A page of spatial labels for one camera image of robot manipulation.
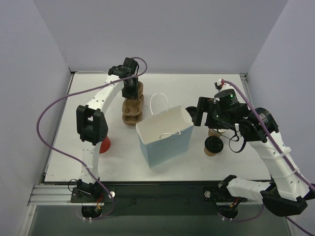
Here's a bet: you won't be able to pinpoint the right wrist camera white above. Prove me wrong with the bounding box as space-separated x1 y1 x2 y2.
215 79 233 91

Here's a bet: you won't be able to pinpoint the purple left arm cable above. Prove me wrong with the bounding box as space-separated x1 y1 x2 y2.
36 57 148 219

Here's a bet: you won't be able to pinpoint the brown pulp cup carrier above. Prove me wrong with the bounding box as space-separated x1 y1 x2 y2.
122 82 144 103

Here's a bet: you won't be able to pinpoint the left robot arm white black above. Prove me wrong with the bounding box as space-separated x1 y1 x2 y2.
76 58 144 202

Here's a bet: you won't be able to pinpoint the black cup lid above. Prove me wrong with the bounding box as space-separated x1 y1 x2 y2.
204 136 224 150

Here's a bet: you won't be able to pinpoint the brown paper cup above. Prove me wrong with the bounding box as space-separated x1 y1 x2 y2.
204 147 222 156

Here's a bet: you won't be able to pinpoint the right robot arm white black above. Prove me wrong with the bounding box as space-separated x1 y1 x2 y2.
192 89 315 217

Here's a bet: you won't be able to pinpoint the aluminium frame rail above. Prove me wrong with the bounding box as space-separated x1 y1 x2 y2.
28 185 82 206

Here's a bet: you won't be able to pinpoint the red cup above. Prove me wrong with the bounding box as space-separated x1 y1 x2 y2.
99 136 111 154

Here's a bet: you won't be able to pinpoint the remaining brown pulp carriers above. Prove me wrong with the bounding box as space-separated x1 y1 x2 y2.
122 98 143 126

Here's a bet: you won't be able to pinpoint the light blue paper bag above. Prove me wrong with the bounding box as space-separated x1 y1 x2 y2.
136 93 193 168

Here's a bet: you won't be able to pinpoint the stack of black lids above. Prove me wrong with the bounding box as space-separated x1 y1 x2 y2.
186 106 197 118

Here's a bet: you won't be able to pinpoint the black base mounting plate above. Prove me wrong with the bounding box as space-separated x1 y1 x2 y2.
70 180 239 216

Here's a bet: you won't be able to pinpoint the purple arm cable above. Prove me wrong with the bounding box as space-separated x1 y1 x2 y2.
220 79 315 234
36 57 148 219

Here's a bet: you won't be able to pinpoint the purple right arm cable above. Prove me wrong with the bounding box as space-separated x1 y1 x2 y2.
220 79 315 234

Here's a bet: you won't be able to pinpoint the stack of brown paper cups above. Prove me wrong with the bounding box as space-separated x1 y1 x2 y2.
208 128 226 137

